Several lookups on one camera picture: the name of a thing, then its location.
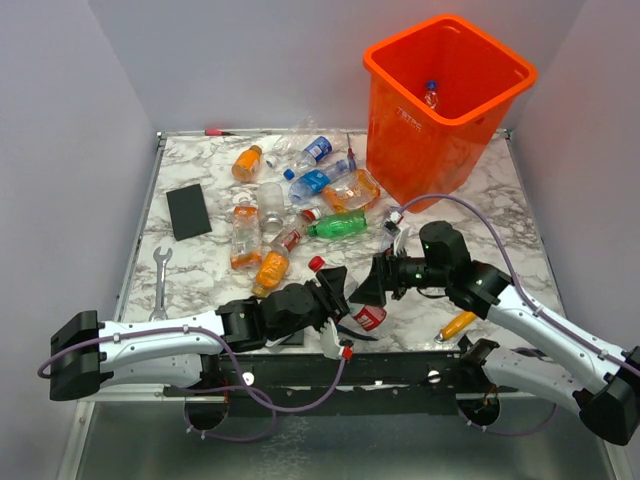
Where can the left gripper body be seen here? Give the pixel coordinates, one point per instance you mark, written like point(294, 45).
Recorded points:
point(329, 307)

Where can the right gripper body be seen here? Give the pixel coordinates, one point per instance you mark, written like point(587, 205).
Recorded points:
point(406, 272)

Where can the large crushed orange bottle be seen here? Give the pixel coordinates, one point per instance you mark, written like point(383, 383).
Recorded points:
point(355, 191)

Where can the blue pepsi bottle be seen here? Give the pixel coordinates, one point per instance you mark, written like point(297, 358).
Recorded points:
point(431, 98)

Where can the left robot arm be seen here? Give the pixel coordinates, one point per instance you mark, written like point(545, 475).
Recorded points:
point(87, 355)

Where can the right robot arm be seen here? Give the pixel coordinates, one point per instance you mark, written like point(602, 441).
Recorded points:
point(590, 377)

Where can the orange plastic bin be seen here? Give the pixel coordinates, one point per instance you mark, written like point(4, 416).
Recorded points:
point(413, 152)

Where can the green sprite bottle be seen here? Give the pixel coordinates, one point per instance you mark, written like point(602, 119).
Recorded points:
point(339, 225)

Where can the small red label bottle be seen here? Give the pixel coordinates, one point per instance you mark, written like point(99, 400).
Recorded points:
point(285, 241)

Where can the orange bottle lower left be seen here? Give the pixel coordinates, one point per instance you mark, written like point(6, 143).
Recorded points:
point(270, 274)

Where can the blue label water bottle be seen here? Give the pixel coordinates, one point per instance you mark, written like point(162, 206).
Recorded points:
point(315, 181)

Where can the tall orange label bottle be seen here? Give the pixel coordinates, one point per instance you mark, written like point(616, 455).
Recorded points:
point(246, 236)

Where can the clear plastic cup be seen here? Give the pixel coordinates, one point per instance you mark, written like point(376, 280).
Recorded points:
point(271, 209)

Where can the blue bottle cap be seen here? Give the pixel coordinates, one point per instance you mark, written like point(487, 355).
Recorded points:
point(288, 174)

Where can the red screwdriver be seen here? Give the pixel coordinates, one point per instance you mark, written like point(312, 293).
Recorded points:
point(350, 154)

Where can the blue label bottle top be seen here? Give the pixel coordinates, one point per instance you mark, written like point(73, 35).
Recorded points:
point(313, 153)

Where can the small orange juice bottle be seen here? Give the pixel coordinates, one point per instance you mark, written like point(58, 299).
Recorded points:
point(247, 164)

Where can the black foam pad upper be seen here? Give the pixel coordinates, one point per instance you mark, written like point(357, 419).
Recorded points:
point(188, 212)

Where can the silver wrench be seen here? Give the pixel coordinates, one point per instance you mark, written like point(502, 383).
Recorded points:
point(161, 259)

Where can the red pen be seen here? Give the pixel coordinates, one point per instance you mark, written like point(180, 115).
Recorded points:
point(217, 133)

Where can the blue handle pliers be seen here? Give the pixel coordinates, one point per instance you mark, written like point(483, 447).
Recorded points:
point(355, 335)

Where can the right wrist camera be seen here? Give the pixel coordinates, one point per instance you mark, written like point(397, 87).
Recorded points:
point(395, 233)

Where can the yellow handle utility knife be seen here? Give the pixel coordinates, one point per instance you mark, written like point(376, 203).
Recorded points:
point(459, 323)

